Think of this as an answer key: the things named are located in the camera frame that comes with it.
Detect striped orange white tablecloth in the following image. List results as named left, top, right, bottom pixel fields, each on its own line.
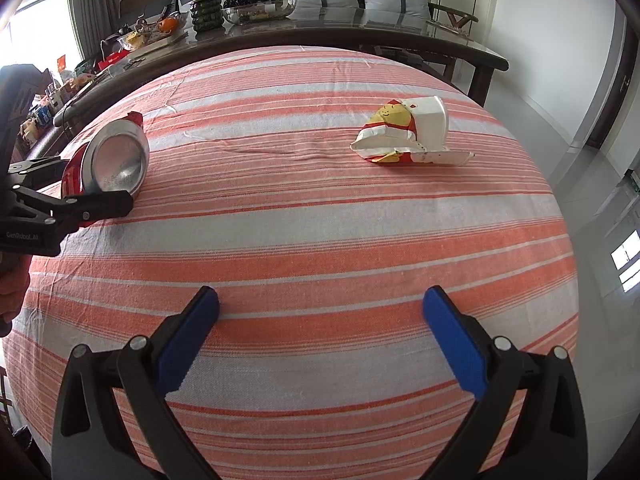
left=3, top=47, right=578, bottom=479

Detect glass fruit bowl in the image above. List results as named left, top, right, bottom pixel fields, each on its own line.
left=117, top=12, right=186, bottom=56

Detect grey curtain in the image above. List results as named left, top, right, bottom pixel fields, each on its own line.
left=67, top=0, right=119, bottom=60

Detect white red paper box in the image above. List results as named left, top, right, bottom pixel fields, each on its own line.
left=350, top=96, right=475, bottom=166

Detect side table with bottles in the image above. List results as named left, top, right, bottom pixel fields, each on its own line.
left=14, top=65, right=96, bottom=160

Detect dark wooden coffee table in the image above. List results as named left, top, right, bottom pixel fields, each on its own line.
left=52, top=4, right=510, bottom=129

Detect crushed red soda can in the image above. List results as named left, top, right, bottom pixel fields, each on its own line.
left=60, top=109, right=151, bottom=229

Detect person left hand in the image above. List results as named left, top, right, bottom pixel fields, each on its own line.
left=0, top=254, right=32, bottom=337

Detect red gift bag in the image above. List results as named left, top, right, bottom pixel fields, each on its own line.
left=98, top=49, right=129, bottom=72

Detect glass snack bowl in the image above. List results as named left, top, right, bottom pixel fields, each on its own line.
left=222, top=0, right=297, bottom=25

